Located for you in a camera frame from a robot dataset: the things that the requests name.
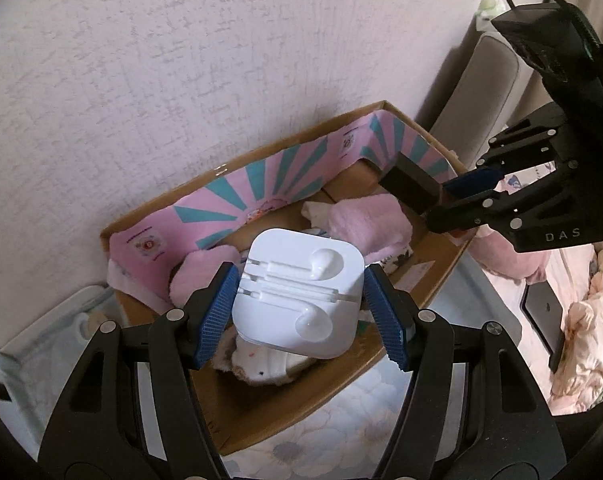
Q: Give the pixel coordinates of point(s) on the dark tablet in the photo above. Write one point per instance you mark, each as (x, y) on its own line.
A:
(544, 310)

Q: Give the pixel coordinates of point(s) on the white speckled sock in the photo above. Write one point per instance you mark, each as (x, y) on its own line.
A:
(261, 365)

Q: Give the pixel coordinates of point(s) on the cardboard box with pink lining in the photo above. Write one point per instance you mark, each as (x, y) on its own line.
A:
(261, 410)

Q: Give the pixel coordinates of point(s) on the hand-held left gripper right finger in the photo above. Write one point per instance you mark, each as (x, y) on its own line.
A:
(386, 315)

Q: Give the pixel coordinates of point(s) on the pink fuzzy sock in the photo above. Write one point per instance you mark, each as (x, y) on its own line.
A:
(371, 225)
(196, 270)

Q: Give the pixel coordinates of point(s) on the clear plastic storage bin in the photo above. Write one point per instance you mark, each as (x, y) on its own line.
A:
(36, 350)

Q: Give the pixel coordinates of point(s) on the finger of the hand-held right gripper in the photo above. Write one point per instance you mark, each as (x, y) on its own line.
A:
(461, 215)
(474, 180)

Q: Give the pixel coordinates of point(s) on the white earphone case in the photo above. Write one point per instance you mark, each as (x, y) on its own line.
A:
(291, 285)

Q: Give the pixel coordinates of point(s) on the small black box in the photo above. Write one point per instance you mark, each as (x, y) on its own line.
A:
(411, 182)

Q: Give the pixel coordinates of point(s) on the pink plush pillow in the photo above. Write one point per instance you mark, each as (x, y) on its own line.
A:
(511, 260)

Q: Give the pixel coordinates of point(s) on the pink crumpled blanket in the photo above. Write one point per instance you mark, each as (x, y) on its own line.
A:
(591, 340)

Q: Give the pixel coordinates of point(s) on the floral bed sheet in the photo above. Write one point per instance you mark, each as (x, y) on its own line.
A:
(331, 430)

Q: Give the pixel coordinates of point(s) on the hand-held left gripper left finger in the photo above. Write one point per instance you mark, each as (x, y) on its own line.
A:
(216, 310)

